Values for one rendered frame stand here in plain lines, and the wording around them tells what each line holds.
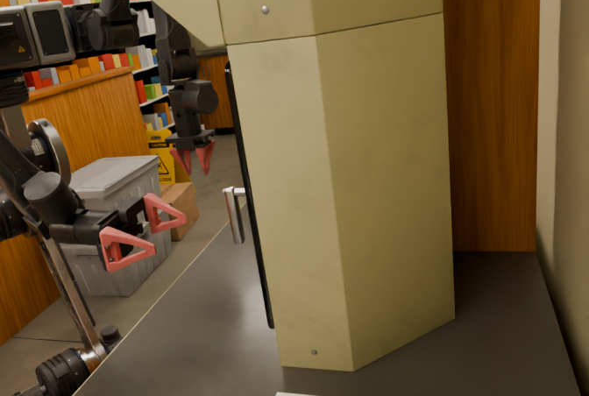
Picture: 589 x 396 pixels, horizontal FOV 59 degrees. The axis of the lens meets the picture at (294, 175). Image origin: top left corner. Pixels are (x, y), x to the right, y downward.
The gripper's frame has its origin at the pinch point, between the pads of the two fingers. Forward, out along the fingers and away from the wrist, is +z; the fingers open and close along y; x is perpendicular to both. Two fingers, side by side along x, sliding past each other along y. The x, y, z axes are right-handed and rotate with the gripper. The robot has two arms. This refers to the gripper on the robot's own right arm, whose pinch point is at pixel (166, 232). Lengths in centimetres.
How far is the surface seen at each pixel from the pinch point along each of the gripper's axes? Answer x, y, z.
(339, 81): -23.1, -0.6, 28.2
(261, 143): -15.9, -3.0, 18.3
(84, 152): 63, 195, -179
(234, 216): -3.1, 0.8, 11.3
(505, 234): 15, 33, 52
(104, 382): 20.2, -11.7, -8.2
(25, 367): 127, 83, -146
